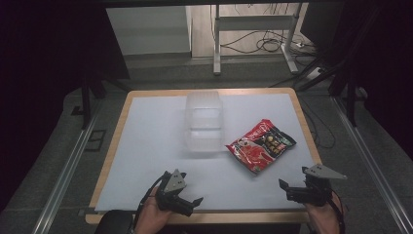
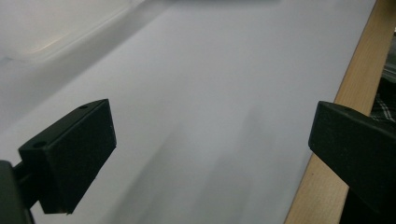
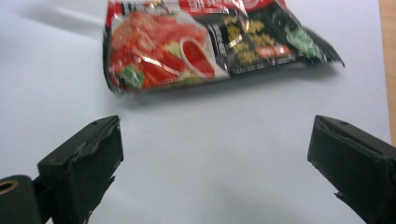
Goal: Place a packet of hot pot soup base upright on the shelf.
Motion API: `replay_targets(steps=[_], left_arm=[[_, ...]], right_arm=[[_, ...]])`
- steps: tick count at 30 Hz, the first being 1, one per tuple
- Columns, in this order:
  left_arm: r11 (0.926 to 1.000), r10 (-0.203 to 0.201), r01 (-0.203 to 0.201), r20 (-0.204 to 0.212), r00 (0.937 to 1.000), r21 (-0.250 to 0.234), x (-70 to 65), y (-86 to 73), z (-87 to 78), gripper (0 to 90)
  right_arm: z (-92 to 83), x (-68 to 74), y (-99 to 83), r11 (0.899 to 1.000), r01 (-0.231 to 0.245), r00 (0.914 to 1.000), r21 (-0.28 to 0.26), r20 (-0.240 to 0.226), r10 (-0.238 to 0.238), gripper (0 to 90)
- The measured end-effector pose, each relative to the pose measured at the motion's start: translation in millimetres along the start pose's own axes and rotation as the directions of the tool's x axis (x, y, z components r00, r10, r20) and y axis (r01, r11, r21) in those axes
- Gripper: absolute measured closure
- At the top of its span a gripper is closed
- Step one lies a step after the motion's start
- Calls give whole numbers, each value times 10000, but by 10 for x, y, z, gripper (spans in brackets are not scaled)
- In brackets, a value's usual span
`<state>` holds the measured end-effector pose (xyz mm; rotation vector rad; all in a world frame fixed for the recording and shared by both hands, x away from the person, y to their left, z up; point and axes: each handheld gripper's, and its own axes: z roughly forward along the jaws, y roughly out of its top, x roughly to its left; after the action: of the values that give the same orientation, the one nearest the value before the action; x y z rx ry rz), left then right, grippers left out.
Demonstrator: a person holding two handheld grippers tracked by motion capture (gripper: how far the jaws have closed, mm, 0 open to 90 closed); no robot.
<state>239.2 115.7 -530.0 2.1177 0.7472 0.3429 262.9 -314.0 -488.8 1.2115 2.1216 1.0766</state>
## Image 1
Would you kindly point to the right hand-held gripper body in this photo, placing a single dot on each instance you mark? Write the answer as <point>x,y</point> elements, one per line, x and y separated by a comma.
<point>313,190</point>

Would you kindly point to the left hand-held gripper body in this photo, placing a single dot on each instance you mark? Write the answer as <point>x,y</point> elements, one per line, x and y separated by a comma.
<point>171,195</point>

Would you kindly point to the person's left hand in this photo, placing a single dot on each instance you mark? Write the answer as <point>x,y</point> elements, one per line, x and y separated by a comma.
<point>152,216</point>

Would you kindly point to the person's right hand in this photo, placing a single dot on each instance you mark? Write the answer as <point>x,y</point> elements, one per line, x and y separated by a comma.
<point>324,217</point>

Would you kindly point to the white table mat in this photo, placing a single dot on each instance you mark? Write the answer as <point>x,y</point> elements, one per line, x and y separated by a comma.
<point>152,152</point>

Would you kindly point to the red snack packet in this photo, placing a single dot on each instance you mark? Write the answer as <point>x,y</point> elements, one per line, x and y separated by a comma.
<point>261,146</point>

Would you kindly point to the clear plastic container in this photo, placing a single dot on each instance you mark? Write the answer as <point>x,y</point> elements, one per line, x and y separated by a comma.
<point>204,122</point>

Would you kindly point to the person's dark clothing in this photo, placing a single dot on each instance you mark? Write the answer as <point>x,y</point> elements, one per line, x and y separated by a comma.
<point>113,222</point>

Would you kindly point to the wooden table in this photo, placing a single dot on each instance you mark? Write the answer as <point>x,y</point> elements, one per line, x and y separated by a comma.
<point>112,152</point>

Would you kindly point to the black stand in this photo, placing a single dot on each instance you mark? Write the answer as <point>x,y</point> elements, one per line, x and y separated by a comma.
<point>85,104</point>
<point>350,100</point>

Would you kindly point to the white power strip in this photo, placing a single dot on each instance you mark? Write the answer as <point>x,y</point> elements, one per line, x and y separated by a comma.
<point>315,73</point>

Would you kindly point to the grey cabinet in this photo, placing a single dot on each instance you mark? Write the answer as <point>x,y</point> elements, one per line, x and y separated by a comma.
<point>147,31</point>

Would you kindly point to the metal floor rail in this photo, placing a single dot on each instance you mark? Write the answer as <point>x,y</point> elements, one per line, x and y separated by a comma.
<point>373,162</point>
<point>63,182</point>

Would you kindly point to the black floor socket frame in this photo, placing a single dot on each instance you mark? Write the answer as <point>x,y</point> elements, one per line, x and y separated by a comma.
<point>95,140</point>

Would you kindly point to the white metal desk frame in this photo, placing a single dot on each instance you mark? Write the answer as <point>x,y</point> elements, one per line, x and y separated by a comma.
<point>217,39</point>

